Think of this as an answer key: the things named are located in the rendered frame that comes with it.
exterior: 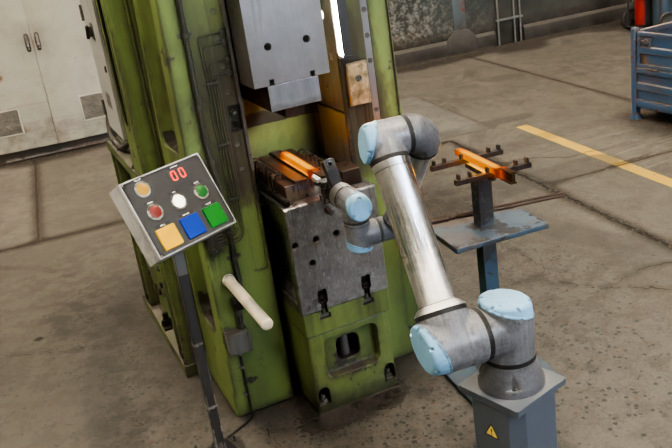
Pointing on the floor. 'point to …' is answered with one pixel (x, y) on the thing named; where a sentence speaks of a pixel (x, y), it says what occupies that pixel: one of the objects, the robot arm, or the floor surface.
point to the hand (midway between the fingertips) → (316, 173)
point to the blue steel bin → (651, 69)
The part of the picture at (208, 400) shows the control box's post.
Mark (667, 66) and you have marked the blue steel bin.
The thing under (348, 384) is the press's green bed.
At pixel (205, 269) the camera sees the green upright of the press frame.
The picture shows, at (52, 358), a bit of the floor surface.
